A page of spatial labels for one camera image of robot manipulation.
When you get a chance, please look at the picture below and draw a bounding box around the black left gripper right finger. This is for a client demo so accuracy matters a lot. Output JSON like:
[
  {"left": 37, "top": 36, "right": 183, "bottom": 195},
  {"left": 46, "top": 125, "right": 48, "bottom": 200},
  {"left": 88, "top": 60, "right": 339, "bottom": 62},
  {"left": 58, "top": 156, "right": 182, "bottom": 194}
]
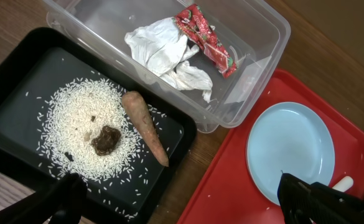
[{"left": 277, "top": 173, "right": 364, "bottom": 224}]

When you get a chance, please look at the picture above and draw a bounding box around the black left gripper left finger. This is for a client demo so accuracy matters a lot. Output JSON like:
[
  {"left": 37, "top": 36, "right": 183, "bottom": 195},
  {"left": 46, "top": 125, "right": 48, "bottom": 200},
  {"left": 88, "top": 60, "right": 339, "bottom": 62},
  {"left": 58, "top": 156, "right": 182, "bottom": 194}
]
[{"left": 0, "top": 174, "right": 87, "bottom": 224}]

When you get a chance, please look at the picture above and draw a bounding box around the brown food scrap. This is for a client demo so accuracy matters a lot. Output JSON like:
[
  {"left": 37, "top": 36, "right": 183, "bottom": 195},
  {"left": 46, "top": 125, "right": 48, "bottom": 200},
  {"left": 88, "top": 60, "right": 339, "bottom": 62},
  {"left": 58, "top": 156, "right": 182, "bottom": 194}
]
[{"left": 91, "top": 126, "right": 121, "bottom": 156}]

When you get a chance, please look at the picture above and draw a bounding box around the pile of white rice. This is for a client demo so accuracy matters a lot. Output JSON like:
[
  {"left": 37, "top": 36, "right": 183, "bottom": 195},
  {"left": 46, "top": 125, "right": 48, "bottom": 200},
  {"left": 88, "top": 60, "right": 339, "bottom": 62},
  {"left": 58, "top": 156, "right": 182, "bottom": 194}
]
[{"left": 24, "top": 70, "right": 184, "bottom": 220}]

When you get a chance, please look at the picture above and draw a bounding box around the orange carrot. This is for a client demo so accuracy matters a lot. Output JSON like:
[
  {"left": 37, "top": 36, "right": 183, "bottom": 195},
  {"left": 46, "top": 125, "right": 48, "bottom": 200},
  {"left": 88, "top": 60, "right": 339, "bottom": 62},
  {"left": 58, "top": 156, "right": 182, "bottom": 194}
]
[{"left": 121, "top": 91, "right": 169, "bottom": 167}]

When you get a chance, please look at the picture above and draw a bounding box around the white tissue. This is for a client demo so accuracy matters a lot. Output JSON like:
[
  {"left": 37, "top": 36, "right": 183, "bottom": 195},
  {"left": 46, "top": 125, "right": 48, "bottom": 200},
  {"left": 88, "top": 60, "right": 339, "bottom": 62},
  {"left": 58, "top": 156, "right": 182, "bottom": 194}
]
[{"left": 124, "top": 17, "right": 213, "bottom": 103}]

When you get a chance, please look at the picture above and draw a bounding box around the red snack wrapper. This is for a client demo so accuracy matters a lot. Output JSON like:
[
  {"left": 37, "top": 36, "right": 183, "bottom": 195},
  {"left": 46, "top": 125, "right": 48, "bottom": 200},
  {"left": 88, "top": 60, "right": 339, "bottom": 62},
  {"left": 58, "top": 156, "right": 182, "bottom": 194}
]
[{"left": 174, "top": 4, "right": 237, "bottom": 78}]

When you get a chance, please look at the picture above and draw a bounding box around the clear plastic waste bin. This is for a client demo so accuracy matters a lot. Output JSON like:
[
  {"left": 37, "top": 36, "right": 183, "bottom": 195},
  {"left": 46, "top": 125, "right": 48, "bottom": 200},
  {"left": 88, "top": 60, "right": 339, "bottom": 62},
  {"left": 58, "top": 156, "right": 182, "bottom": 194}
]
[{"left": 44, "top": 0, "right": 291, "bottom": 133}]

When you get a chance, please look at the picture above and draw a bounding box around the white plastic spoon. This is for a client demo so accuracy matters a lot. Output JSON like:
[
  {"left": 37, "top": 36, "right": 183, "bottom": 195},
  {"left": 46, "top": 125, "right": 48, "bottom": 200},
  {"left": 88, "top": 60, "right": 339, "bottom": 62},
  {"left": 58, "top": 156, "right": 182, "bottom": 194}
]
[{"left": 332, "top": 176, "right": 354, "bottom": 192}]

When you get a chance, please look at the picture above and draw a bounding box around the light blue plate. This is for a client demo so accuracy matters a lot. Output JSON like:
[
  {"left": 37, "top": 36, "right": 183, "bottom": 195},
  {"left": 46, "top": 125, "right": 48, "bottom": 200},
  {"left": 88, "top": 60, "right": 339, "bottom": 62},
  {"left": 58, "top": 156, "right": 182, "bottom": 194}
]
[{"left": 246, "top": 102, "right": 335, "bottom": 205}]

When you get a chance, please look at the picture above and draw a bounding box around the red serving tray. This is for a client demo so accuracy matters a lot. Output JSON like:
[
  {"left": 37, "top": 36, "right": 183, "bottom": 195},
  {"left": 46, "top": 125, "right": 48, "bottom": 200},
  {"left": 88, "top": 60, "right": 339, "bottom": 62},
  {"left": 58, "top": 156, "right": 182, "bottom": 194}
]
[{"left": 178, "top": 69, "right": 364, "bottom": 224}]

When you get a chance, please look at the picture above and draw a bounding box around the black tray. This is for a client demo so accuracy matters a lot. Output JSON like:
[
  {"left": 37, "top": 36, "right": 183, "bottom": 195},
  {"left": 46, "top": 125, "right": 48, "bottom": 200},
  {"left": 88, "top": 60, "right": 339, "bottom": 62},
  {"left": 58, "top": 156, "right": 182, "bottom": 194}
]
[{"left": 0, "top": 27, "right": 197, "bottom": 223}]

